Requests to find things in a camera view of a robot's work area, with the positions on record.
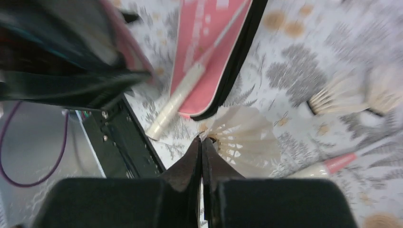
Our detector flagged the pink badminton racket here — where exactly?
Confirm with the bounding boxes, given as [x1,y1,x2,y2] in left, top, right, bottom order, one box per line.
[288,135,403,180]
[145,0,247,141]

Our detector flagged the floral patterned table mat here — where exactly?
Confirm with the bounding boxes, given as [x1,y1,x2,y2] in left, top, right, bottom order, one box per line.
[224,0,403,228]

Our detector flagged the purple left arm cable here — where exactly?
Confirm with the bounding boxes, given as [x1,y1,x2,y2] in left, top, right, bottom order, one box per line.
[0,100,69,189]

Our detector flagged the white shuttlecock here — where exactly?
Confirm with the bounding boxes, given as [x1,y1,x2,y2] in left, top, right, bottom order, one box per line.
[365,65,403,116]
[199,105,281,178]
[305,71,369,116]

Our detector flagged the pink badminton racket left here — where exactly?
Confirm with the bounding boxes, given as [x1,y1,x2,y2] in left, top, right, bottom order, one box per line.
[145,0,247,141]

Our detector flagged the pink sport racket bag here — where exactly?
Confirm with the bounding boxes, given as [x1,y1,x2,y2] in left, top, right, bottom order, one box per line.
[170,0,267,121]

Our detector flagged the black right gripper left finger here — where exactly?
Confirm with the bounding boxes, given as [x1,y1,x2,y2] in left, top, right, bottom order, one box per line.
[33,137,201,228]

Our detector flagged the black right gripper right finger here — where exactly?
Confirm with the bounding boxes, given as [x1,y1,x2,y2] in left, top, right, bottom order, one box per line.
[202,138,357,228]

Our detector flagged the white shuttlecock front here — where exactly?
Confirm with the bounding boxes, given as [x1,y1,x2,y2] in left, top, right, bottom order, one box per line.
[199,105,281,178]

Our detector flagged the pink badminton racket right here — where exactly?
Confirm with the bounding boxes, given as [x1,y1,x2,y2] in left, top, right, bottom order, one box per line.
[288,135,403,180]

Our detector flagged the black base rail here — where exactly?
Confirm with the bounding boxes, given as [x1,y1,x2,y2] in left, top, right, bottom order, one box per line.
[77,96,166,179]

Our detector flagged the black shuttlecock tube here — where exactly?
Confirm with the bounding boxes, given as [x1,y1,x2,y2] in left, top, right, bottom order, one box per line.
[0,0,158,110]

